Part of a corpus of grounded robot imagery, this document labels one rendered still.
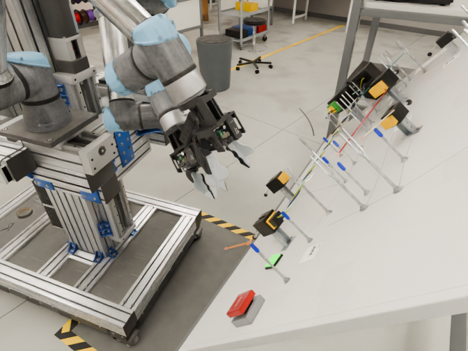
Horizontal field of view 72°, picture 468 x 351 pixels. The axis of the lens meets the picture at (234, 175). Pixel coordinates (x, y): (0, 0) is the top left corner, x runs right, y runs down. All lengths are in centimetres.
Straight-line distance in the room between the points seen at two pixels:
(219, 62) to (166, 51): 360
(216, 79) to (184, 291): 293
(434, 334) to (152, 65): 99
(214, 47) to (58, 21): 293
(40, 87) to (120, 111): 28
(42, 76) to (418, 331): 132
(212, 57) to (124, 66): 353
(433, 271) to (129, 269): 168
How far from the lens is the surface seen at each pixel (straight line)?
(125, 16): 82
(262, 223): 76
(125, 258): 198
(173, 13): 575
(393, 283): 43
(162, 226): 209
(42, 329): 215
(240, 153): 73
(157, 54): 63
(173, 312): 197
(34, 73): 117
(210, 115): 62
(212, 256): 216
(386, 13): 151
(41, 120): 122
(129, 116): 100
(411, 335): 110
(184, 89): 63
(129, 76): 69
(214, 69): 424
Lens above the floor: 168
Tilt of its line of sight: 37 degrees down
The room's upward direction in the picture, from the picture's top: straight up
